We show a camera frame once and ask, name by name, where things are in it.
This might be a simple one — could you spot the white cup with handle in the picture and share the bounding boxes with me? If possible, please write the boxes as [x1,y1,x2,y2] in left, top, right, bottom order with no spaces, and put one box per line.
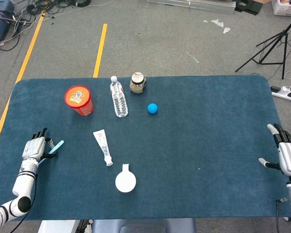
[114,164,137,193]

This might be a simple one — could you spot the yellow floor tape strip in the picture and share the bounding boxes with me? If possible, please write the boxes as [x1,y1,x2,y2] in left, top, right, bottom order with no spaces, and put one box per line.
[93,23,108,78]
[0,11,46,160]

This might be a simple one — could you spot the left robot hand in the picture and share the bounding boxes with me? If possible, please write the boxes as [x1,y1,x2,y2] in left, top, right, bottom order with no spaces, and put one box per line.
[22,128,58,163]

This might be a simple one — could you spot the white power strip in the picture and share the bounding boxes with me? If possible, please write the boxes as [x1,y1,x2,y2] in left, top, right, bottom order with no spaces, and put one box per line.
[270,85,291,101]

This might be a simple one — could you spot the blue ball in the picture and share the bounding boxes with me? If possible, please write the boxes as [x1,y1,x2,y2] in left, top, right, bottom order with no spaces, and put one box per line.
[147,102,159,115]

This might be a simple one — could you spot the black plastic bracket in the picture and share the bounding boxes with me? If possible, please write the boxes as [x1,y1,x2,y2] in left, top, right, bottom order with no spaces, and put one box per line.
[234,0,262,15]

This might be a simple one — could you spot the white toothpaste tube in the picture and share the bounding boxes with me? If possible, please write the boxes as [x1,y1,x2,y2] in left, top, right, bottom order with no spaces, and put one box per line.
[93,130,113,167]

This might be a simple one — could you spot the aluminium profile rail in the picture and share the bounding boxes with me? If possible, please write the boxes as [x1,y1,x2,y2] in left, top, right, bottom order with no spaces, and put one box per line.
[146,0,236,14]

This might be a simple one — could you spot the dark blue machine base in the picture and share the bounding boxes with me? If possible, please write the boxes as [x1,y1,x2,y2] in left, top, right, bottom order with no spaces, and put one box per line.
[0,0,15,47]

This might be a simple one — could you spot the blue carpet table mat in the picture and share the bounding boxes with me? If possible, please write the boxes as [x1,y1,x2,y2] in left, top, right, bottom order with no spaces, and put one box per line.
[0,74,291,221]

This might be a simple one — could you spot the light blue toothbrush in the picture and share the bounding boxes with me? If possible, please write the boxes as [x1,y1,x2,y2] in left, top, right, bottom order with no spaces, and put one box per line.
[37,140,65,167]

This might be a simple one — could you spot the glass jar black lid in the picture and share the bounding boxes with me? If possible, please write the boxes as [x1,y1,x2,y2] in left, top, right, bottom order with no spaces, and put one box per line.
[129,71,147,95]

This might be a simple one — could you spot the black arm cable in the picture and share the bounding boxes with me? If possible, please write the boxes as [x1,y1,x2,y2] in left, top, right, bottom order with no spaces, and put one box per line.
[275,198,291,233]
[9,174,38,233]

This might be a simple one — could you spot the robot base platform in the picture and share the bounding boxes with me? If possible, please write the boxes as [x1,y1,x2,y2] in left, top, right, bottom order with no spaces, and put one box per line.
[38,218,197,233]

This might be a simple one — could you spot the clear plastic water bottle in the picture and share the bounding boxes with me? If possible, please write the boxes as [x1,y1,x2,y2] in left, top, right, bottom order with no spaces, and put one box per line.
[110,75,129,118]

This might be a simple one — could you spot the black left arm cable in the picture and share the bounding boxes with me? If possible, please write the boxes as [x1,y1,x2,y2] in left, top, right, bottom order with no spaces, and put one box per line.
[9,174,38,233]

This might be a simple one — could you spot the red orange snack tub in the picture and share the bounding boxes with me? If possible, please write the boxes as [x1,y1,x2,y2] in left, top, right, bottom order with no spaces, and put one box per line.
[64,85,94,117]

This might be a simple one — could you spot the black floor cable bundle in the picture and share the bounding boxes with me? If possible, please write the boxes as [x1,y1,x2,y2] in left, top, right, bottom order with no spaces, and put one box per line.
[14,0,92,25]

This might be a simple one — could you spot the white plastic basket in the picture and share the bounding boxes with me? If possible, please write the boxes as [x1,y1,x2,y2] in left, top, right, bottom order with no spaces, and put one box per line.
[271,0,291,17]

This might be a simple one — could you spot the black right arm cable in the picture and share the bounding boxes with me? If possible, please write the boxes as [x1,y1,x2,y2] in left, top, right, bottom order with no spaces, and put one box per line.
[275,198,291,233]

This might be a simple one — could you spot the black tripod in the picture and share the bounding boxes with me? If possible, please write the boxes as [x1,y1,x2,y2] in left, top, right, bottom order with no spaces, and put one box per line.
[235,13,291,80]

